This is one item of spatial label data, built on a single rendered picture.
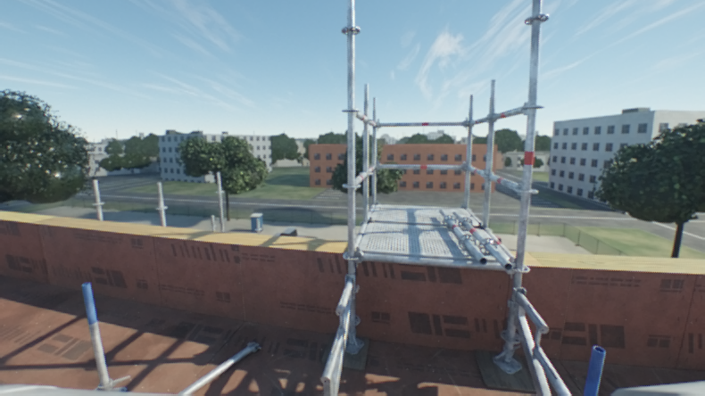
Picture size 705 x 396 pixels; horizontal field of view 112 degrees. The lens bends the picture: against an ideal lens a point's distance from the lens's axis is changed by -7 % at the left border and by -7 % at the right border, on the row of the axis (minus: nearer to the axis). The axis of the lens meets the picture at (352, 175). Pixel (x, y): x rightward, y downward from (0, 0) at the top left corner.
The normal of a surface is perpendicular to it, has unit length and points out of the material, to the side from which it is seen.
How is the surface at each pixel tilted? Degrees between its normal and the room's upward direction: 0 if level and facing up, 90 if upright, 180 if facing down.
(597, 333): 90
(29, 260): 90
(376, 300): 90
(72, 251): 90
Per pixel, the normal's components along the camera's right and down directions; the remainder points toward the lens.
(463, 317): -0.18, 0.13
